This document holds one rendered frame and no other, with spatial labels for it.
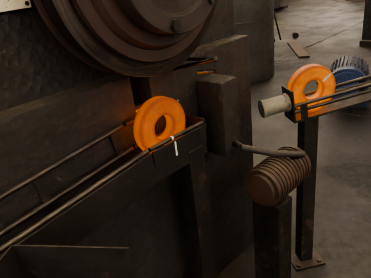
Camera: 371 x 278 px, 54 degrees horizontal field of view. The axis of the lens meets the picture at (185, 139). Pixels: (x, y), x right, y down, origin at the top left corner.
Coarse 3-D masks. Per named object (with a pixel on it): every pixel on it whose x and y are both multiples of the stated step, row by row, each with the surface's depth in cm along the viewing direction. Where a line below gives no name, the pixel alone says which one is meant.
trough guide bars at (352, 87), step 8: (352, 80) 121; (360, 80) 122; (344, 88) 122; (352, 88) 115; (360, 88) 116; (328, 96) 115; (344, 96) 116; (352, 96) 116; (296, 104) 114; (304, 104) 114; (320, 104) 115; (296, 112) 115; (304, 112) 115; (304, 120) 116
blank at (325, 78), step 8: (312, 64) 114; (296, 72) 114; (304, 72) 112; (312, 72) 113; (320, 72) 113; (328, 72) 114; (296, 80) 113; (304, 80) 113; (320, 80) 114; (328, 80) 115; (288, 88) 116; (296, 88) 114; (320, 88) 117; (328, 88) 116; (296, 96) 115; (304, 96) 116; (312, 96) 119; (320, 96) 117; (312, 104) 117
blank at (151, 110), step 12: (156, 96) 93; (144, 108) 89; (156, 108) 90; (168, 108) 93; (180, 108) 96; (144, 120) 88; (156, 120) 91; (168, 120) 96; (180, 120) 97; (144, 132) 89; (168, 132) 96; (144, 144) 90
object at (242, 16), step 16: (240, 0) 325; (256, 0) 325; (272, 0) 338; (240, 16) 331; (256, 16) 331; (272, 16) 344; (240, 32) 337; (256, 32) 337; (272, 32) 350; (256, 48) 343; (272, 48) 354; (256, 64) 349; (272, 64) 362; (256, 80) 356
